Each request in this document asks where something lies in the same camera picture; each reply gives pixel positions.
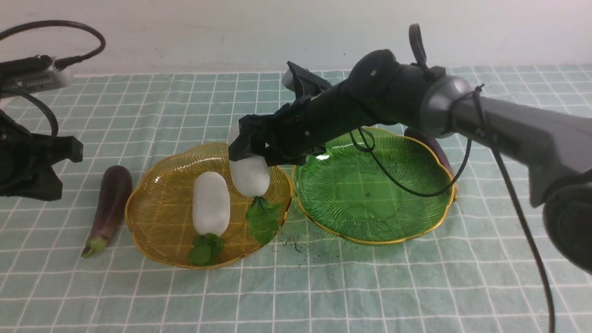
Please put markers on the white radish in amber plate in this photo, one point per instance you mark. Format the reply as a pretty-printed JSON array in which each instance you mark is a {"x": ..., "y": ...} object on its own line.
[{"x": 211, "y": 218}]

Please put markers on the purple eggplant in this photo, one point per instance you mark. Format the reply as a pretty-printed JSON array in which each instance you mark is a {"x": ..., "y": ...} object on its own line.
[
  {"x": 116, "y": 188},
  {"x": 432, "y": 144}
]

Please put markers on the green checkered tablecloth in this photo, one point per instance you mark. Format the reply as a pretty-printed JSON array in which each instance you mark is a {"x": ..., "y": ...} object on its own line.
[{"x": 474, "y": 274}]

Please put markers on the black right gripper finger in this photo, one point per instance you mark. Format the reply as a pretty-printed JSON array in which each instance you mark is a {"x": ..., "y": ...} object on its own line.
[
  {"x": 240, "y": 146},
  {"x": 274, "y": 157}
]

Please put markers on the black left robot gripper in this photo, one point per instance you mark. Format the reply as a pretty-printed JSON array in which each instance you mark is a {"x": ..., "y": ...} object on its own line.
[{"x": 27, "y": 159}]

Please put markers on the white radish with green leaves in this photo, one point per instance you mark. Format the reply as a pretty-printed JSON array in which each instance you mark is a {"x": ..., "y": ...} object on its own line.
[{"x": 250, "y": 177}]

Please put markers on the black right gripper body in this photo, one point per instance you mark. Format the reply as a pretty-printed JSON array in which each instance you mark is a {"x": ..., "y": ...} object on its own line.
[{"x": 320, "y": 112}]

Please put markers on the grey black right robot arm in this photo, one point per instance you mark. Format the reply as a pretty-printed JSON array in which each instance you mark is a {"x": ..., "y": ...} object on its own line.
[{"x": 555, "y": 147}]

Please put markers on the green glass plate gold rim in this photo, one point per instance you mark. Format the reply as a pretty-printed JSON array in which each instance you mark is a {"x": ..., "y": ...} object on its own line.
[{"x": 396, "y": 193}]

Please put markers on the grey camera on left arm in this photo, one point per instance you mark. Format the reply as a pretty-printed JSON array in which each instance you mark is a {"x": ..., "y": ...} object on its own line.
[{"x": 33, "y": 75}]

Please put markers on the amber glass plate gold rim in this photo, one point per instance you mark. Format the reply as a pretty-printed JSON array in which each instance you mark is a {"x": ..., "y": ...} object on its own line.
[{"x": 159, "y": 211}]

